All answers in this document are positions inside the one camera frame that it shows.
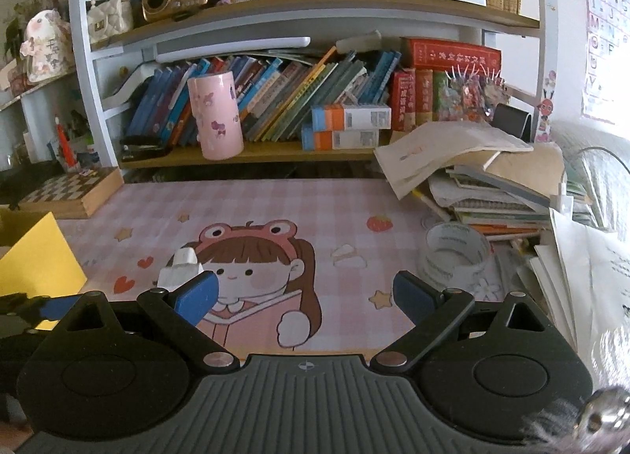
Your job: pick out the pink patterned cylinder holder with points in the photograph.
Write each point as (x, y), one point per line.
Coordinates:
(216, 114)

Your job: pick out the red boxed book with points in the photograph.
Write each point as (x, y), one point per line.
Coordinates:
(450, 55)

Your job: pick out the black phone stand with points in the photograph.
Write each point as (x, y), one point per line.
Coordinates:
(512, 122)

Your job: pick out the pink printed desktop mat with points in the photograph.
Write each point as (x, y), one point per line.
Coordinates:
(315, 208)

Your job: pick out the row of leaning books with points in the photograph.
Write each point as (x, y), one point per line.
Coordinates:
(275, 94)

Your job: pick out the white charger plug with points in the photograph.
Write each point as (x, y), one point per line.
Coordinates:
(179, 272)

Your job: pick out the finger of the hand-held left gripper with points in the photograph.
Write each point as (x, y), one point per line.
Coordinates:
(59, 307)

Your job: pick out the pink plush backpack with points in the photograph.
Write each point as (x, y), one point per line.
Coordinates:
(47, 45)

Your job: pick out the red standing books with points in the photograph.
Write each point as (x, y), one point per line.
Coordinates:
(411, 99)

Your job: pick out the orange blue white box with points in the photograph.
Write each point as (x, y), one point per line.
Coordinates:
(339, 139)
(352, 117)

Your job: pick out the clear tape roll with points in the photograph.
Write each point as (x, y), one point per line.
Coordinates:
(457, 252)

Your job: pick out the white quilted handbag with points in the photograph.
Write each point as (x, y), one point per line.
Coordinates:
(110, 16)

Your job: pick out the alphabet wall poster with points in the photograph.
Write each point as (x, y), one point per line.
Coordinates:
(605, 30)

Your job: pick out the yellow pencil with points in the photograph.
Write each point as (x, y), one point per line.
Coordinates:
(428, 203)

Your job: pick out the grey quilted cover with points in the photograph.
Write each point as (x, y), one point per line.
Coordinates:
(600, 153)

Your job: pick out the wooden checkerboard box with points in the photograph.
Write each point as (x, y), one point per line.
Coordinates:
(74, 190)

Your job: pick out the yellow cardboard box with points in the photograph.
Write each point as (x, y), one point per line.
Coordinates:
(34, 262)

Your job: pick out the colourful spiky card holder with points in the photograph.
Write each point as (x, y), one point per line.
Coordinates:
(467, 94)

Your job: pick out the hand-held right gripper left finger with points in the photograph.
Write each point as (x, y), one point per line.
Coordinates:
(197, 294)

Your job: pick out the black stapler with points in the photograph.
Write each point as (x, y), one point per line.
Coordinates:
(145, 149)

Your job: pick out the stack of notebooks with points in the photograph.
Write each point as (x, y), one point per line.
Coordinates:
(482, 188)

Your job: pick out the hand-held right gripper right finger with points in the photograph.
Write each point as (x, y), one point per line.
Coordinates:
(411, 294)

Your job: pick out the cup of pens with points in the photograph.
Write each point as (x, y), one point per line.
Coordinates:
(69, 149)

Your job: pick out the cartoon sticker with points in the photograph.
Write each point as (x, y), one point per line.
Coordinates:
(545, 109)

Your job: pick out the white bookshelf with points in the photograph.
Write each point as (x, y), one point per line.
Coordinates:
(344, 11)

